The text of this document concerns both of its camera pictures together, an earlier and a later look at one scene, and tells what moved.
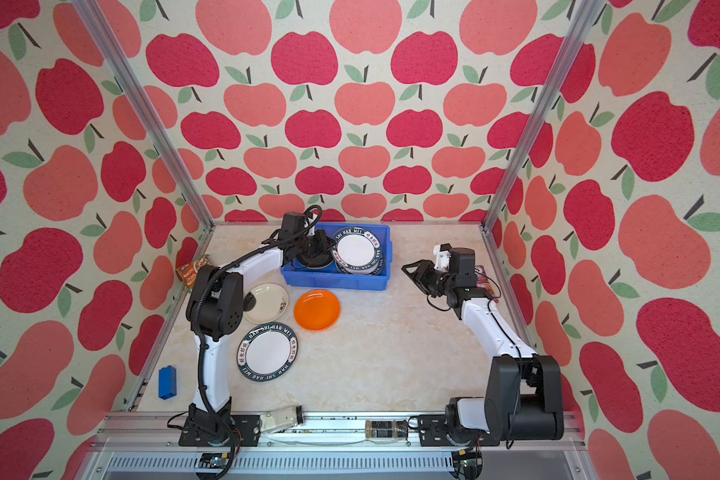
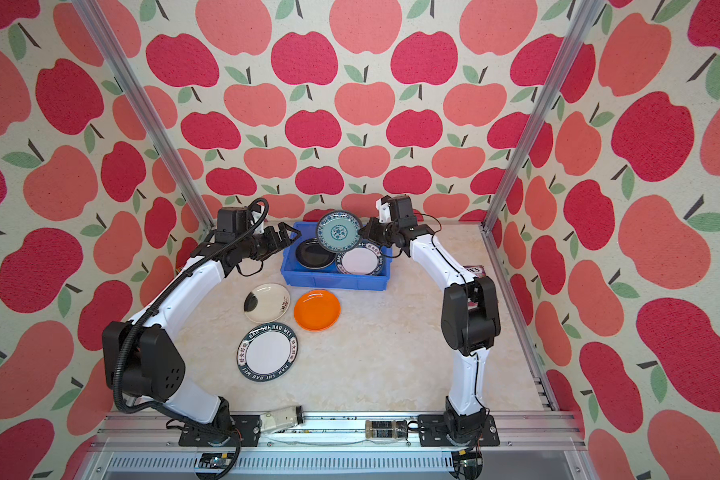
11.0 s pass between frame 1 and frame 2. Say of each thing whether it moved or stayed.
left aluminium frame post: stayed
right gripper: moved
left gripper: moved
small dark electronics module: stayed
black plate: stayed
